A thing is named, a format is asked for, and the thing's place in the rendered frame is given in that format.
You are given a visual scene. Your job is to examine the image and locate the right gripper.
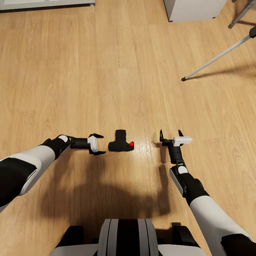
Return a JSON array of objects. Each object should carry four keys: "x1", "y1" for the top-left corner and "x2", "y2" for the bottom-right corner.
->
[{"x1": 160, "y1": 130, "x2": 183, "y2": 155}]

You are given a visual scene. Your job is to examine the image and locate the digital camera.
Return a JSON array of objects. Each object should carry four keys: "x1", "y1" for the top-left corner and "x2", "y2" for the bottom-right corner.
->
[{"x1": 108, "y1": 129, "x2": 134, "y2": 151}]

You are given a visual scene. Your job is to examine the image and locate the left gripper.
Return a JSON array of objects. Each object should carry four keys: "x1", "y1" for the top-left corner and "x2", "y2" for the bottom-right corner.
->
[{"x1": 79, "y1": 133, "x2": 106, "y2": 156}]

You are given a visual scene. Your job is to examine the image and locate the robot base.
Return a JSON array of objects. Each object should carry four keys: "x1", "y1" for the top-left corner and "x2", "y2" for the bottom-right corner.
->
[{"x1": 49, "y1": 226, "x2": 207, "y2": 256}]

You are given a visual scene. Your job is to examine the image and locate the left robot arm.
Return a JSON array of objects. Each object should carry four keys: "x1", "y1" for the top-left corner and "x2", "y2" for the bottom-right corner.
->
[{"x1": 0, "y1": 133, "x2": 106, "y2": 213}]

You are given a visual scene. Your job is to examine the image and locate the camera tripod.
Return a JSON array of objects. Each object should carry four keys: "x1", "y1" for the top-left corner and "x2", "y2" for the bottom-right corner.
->
[{"x1": 182, "y1": 26, "x2": 256, "y2": 81}]

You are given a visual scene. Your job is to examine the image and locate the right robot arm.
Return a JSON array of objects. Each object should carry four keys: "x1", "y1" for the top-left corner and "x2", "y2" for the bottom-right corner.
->
[{"x1": 160, "y1": 130, "x2": 256, "y2": 256}]

